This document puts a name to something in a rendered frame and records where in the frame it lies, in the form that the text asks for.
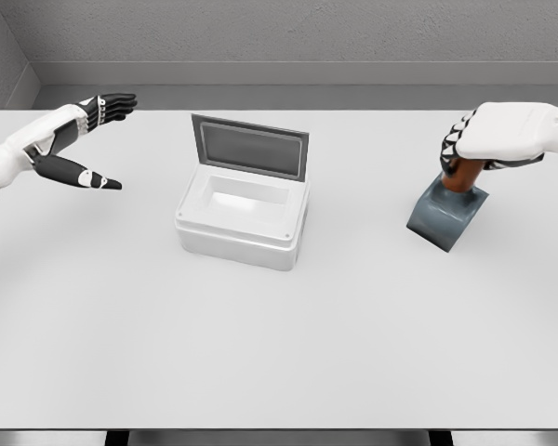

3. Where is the white box with open lid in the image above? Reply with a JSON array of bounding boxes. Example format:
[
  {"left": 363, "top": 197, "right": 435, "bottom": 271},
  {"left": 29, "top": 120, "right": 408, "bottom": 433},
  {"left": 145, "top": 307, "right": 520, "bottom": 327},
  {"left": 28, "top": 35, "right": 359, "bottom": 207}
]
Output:
[{"left": 174, "top": 113, "right": 312, "bottom": 274}]

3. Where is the grey scraper with brown handle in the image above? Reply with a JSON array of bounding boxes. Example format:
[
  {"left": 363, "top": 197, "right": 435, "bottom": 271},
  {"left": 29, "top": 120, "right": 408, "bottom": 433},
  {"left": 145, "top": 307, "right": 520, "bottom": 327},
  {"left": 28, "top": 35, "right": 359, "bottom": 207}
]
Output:
[{"left": 405, "top": 156, "right": 490, "bottom": 254}]

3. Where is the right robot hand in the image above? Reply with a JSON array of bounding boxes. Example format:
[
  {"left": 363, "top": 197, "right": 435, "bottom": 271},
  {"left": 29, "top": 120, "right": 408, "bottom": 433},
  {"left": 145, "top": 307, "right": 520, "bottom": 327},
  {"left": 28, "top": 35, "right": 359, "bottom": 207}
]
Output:
[{"left": 438, "top": 101, "right": 558, "bottom": 179}]

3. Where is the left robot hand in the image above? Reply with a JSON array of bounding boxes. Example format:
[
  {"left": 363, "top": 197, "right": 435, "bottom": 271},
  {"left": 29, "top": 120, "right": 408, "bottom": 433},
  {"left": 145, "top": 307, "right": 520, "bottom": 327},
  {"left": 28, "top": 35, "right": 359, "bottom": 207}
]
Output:
[{"left": 0, "top": 93, "right": 139, "bottom": 192}]

